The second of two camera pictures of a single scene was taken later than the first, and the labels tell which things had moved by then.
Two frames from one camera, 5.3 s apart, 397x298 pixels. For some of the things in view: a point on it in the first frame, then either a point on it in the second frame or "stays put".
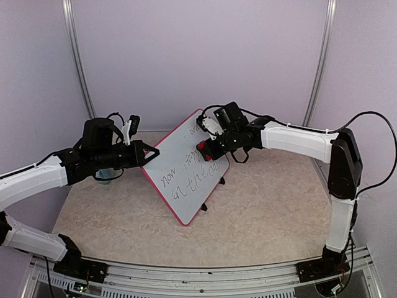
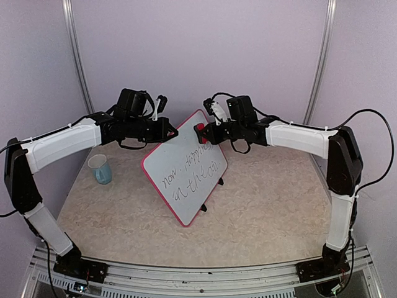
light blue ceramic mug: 107,172 stays put
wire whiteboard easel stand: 204,207 stays put
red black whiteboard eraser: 201,147 to 198,128
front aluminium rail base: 359,279 stays put
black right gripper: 214,154 to 211,136
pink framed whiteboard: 182,177 stays put
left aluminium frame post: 70,27 stays put
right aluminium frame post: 321,63 stays put
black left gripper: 138,159 to 162,134
